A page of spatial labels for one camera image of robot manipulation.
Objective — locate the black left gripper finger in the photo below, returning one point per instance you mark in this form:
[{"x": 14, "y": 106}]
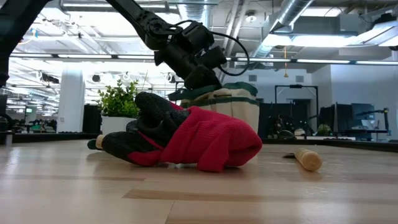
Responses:
[
  {"x": 196, "y": 79},
  {"x": 213, "y": 79}
]

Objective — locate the beige green gardening bag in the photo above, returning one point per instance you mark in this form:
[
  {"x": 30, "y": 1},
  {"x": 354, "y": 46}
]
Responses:
[{"x": 236, "y": 115}]

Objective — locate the red black gardening glove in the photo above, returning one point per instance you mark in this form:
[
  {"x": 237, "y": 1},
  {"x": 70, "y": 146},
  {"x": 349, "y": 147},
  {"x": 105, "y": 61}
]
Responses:
[{"x": 211, "y": 140}]

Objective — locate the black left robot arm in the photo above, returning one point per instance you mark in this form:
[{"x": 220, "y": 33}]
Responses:
[{"x": 136, "y": 15}]

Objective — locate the monitor on arm mount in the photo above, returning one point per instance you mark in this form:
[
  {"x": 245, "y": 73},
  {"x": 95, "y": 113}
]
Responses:
[{"x": 362, "y": 115}]

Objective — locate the green plant in white pot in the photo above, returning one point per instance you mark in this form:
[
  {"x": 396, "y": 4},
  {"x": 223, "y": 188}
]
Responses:
[{"x": 118, "y": 99}]

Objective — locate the dark cabinet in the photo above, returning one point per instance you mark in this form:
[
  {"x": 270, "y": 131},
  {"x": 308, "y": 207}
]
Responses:
[{"x": 91, "y": 119}]

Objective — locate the white column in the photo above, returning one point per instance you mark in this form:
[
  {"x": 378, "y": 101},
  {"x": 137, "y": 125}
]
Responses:
[{"x": 71, "y": 102}]

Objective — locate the small potted plant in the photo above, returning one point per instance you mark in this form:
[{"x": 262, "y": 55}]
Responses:
[{"x": 324, "y": 129}]

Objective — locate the dark computer monitor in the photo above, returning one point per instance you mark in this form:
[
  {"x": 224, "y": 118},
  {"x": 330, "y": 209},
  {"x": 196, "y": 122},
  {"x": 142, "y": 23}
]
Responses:
[{"x": 337, "y": 118}]

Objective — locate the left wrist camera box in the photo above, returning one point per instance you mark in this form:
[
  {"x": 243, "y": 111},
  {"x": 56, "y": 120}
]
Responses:
[{"x": 199, "y": 34}]

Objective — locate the silver ventilation duct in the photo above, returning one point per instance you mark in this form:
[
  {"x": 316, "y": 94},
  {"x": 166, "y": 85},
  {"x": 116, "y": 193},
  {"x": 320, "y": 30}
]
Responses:
[{"x": 194, "y": 12}]

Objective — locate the black rectangular stand frame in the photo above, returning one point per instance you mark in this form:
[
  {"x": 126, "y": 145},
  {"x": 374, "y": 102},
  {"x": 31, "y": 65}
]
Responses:
[{"x": 296, "y": 86}]

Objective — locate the silver spiral duct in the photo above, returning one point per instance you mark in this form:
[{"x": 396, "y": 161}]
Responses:
[{"x": 289, "y": 9}]

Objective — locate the grey metal post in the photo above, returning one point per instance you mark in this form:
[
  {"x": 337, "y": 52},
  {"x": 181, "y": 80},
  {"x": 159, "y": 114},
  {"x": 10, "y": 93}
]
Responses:
[{"x": 8, "y": 138}]

